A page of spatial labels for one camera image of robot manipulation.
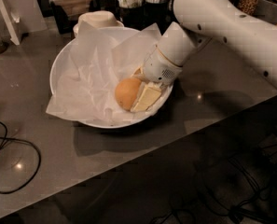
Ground orange fruit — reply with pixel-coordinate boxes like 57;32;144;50
115;77;142;110

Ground glass jar of snacks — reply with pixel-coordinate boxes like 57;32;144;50
237;0;258;15

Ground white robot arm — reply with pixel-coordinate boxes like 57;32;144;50
136;0;277;89

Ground white stand bracket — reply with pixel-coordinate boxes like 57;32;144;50
0;0;21;46

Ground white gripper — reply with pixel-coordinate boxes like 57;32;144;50
131;47;183;112

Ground black cables on floor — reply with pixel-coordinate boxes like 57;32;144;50
148;140;277;224

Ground black utensil holder middle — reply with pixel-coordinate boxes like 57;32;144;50
144;0;171;34

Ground black utensil holder left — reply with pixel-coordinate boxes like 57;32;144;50
118;0;144;30

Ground white bowl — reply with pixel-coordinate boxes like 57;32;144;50
48;26;175;130

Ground black utensil holder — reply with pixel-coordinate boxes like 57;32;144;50
144;0;171;34
118;0;144;30

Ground small white cup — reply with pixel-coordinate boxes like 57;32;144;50
73;10;124;36

